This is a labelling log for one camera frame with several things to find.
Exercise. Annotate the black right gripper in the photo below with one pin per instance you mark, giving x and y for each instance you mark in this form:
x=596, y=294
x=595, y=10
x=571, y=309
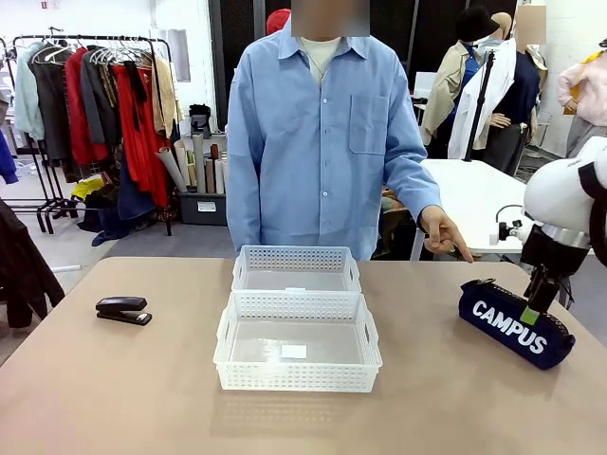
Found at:
x=552, y=258

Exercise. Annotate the navy CAMPUS pencil case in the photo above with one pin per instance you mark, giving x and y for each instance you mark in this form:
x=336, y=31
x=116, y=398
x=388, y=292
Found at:
x=498, y=327

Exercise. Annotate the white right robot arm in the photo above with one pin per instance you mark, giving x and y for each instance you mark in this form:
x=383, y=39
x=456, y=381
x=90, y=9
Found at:
x=555, y=189

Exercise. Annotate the person's right forearm blue sleeve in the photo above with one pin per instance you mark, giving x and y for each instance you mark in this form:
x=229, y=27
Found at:
x=242, y=208

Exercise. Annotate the person's left forearm blue sleeve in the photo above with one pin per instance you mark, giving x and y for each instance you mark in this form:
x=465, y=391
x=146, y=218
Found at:
x=412, y=185

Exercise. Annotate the person's left hand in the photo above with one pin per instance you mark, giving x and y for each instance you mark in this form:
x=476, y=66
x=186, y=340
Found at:
x=438, y=232

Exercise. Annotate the white work table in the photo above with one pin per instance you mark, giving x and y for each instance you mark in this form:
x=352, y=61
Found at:
x=465, y=199

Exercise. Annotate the figure in navy top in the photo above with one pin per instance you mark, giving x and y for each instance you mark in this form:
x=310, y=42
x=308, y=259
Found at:
x=519, y=99

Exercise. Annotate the black tripod pole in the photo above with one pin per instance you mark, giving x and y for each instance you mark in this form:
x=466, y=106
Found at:
x=480, y=104

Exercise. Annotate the person in pink sweater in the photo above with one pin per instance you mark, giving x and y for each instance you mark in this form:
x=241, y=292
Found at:
x=585, y=90

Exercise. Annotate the mannequin in white shirt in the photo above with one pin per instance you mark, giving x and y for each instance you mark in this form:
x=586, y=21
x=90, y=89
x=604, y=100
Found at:
x=498, y=80

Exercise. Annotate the mannequin in beige trench coat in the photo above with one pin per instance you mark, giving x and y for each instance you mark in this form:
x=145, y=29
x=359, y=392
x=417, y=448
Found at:
x=446, y=95

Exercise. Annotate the white perforated plastic basket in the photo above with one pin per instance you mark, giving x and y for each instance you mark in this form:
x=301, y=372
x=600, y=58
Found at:
x=294, y=374
x=296, y=265

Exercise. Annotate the person in blue shirt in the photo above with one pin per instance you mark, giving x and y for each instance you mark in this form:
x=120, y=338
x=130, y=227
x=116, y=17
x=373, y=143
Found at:
x=308, y=166

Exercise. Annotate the black bucket hat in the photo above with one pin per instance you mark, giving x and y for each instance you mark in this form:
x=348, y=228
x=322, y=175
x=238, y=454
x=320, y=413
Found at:
x=474, y=23

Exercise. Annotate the white paper roll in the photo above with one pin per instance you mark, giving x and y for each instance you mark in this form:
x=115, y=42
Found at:
x=219, y=175

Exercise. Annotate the grey storage bin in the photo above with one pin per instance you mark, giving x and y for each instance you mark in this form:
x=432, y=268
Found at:
x=204, y=208

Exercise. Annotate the grey cardboard tube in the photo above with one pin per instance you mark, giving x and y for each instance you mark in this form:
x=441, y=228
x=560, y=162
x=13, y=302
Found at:
x=198, y=161

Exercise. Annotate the red hat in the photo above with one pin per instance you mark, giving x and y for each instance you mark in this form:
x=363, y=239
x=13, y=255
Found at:
x=277, y=19

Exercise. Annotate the black machine on shelf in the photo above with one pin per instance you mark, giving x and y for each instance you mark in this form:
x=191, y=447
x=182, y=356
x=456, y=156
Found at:
x=200, y=118

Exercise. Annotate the beige paper roll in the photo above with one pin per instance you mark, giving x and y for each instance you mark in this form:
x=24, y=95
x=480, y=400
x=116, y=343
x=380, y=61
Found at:
x=173, y=170

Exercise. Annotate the black clothes rack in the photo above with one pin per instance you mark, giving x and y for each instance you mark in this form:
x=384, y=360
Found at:
x=161, y=142

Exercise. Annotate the dark blue denim garment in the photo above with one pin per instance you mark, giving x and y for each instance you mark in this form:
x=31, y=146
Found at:
x=133, y=204

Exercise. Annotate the black stapler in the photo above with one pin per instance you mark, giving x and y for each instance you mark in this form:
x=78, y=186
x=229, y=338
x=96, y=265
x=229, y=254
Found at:
x=121, y=308

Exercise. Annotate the red hanging dress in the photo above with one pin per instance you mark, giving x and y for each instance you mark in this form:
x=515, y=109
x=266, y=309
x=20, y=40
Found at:
x=142, y=156

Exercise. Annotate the beige hanging garment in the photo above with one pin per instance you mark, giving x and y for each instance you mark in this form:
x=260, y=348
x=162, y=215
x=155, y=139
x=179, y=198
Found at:
x=166, y=99

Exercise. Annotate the black hanging scarf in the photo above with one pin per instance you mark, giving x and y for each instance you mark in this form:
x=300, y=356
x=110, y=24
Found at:
x=137, y=95

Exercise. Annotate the yellow bag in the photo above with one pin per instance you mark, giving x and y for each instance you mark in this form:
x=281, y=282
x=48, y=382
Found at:
x=85, y=189

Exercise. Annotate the grey hanging jacket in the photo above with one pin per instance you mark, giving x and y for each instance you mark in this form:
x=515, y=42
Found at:
x=97, y=104

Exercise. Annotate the red hanging jacket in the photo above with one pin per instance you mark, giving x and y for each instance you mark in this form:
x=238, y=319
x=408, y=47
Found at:
x=80, y=118

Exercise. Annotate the black leather jacket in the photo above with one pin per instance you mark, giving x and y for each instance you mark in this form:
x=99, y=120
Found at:
x=23, y=275

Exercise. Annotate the dark grey hanging coat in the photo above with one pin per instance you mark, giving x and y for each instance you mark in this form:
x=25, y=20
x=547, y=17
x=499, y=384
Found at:
x=52, y=114

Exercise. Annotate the bright blue garment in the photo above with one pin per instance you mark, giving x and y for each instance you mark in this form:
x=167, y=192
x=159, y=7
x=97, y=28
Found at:
x=5, y=161

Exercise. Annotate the pale mint hanging garment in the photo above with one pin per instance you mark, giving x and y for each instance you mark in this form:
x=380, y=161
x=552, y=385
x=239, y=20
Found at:
x=26, y=95

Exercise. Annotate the white wall panel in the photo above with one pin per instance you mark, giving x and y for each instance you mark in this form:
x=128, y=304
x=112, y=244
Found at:
x=178, y=54

